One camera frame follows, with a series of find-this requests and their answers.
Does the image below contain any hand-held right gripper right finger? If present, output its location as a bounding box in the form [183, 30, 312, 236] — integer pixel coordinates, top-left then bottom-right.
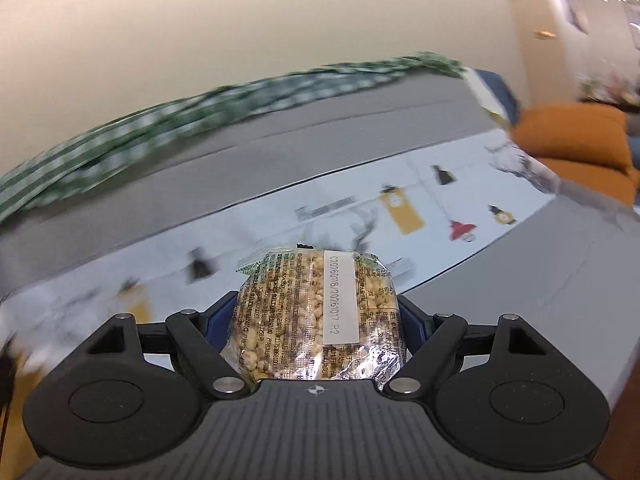
[384, 295, 551, 395]

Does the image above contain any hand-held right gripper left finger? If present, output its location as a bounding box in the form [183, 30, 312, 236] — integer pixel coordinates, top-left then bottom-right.
[87, 291, 253, 400]

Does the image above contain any clear puffed grain packet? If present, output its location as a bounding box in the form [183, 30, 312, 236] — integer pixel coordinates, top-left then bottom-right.
[221, 244, 416, 392]

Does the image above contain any white deer print mat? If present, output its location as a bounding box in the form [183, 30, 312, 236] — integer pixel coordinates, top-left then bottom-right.
[0, 127, 571, 376]

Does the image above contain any green checked cloth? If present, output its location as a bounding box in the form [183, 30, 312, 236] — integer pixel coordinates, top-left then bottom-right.
[0, 51, 468, 226]

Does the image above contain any orange armchair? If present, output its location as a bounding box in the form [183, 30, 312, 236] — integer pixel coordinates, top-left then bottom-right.
[510, 102, 640, 206]

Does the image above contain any blue white pillow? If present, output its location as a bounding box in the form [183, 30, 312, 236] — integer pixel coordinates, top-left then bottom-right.
[462, 67, 523, 128]

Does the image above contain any framed wall picture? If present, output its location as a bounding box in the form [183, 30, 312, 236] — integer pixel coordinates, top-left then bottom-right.
[552, 0, 591, 33]

